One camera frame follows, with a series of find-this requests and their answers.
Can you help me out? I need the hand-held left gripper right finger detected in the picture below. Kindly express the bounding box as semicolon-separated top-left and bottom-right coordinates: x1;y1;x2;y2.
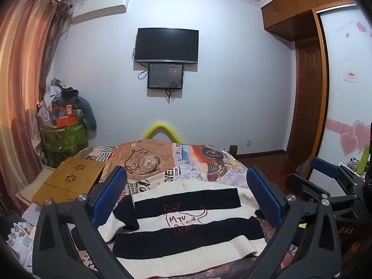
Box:
246;166;343;279

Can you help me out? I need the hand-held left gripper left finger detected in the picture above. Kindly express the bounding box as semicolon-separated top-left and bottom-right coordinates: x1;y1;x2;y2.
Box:
31;166;131;279

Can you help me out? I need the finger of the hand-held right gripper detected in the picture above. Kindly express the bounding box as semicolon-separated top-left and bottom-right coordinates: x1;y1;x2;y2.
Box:
310;156;363;193
286;174;359;207

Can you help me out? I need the black and white striped sweater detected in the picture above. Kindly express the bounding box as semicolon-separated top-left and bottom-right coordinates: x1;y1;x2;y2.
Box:
97;179;266;263

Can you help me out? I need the pile of clothes and paper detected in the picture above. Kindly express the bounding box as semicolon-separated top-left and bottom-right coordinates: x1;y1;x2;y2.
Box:
36;77;80;123

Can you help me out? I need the green bottle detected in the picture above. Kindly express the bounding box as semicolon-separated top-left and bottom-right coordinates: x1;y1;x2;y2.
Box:
357;144;371;178

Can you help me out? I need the wooden lap desk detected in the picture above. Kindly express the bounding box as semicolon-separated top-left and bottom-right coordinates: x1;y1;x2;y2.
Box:
31;157;106;204

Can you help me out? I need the white heart-patterned sliding door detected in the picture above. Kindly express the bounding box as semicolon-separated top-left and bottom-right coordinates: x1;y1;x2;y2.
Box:
317;4;372;165

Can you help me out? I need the printed blanket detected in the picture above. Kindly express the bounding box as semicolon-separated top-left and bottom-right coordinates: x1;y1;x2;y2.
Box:
78;139;303;279

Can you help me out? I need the brown wooden door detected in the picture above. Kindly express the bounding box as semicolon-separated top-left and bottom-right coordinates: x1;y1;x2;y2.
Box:
291;39;324;159

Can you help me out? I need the orange box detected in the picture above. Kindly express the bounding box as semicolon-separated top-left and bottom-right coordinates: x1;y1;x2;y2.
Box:
56;116;78;128

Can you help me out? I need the grey plush cloth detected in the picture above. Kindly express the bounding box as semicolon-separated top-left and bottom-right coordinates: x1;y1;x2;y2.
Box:
76;95;97;131

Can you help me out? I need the yellow foam tube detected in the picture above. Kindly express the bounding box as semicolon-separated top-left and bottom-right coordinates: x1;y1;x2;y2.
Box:
141;121;181;143

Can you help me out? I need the small red and white sticker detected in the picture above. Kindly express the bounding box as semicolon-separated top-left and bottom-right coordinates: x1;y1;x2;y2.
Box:
343;70;359;83

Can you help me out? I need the pile of papers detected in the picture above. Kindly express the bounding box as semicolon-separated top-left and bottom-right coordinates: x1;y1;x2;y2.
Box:
6;203;41;268

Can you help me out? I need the striped pink curtain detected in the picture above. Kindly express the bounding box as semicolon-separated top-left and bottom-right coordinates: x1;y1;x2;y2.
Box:
0;0;72;218

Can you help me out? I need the wooden wardrobe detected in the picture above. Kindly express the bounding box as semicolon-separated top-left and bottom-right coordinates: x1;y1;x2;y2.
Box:
261;0;358;159

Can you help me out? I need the white air conditioner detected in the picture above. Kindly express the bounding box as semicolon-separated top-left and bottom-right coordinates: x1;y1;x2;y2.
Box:
70;0;128;24

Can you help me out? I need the small black wall monitor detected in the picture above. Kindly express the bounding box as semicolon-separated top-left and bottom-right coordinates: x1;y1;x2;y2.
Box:
148;63;184;90

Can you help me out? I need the black wall television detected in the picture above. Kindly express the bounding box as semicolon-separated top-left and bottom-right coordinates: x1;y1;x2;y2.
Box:
134;28;199;64

